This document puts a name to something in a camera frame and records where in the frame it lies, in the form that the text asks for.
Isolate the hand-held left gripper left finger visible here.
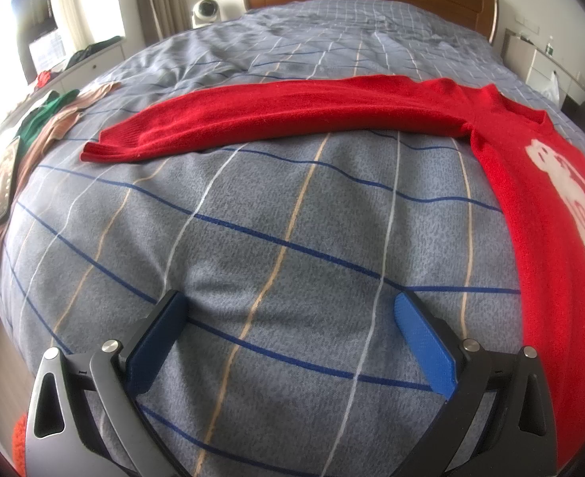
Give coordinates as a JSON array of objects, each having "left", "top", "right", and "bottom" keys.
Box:
[{"left": 26, "top": 289, "right": 189, "bottom": 477}]

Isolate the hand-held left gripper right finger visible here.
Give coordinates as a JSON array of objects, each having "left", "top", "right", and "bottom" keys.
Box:
[{"left": 394, "top": 292, "right": 558, "bottom": 477}]

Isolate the red knitted sweater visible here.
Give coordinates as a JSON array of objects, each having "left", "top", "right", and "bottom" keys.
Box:
[{"left": 80, "top": 74, "right": 585, "bottom": 468}]

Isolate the dark clothes pile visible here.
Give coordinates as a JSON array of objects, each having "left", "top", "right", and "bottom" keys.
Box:
[{"left": 65, "top": 36, "right": 124, "bottom": 68}]

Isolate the bed with grey plaid cover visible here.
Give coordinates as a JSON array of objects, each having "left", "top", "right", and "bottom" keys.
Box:
[{"left": 0, "top": 0, "right": 585, "bottom": 477}]

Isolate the person's orange clothing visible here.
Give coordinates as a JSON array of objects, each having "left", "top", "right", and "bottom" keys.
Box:
[{"left": 10, "top": 411, "right": 31, "bottom": 476}]

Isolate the dark tablet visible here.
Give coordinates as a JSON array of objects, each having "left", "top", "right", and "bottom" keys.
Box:
[{"left": 0, "top": 135, "right": 22, "bottom": 234}]

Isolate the beige garment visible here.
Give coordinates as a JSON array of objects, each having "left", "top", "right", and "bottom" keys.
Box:
[{"left": 0, "top": 82, "right": 119, "bottom": 266}]

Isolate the green garment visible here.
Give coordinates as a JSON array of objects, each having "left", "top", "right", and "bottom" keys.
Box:
[{"left": 0, "top": 90, "right": 78, "bottom": 220}]

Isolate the white window cabinet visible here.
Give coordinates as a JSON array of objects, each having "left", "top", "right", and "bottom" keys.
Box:
[{"left": 21, "top": 40, "right": 125, "bottom": 107}]

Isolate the white plastic bag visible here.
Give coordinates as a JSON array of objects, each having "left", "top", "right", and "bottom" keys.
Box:
[{"left": 542, "top": 70, "right": 562, "bottom": 103}]

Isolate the white bedside cabinet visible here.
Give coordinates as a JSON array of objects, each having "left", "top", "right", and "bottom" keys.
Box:
[{"left": 501, "top": 27, "right": 585, "bottom": 105}]

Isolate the white round camera device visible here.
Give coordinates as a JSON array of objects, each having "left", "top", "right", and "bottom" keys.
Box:
[{"left": 191, "top": 0, "right": 222, "bottom": 29}]

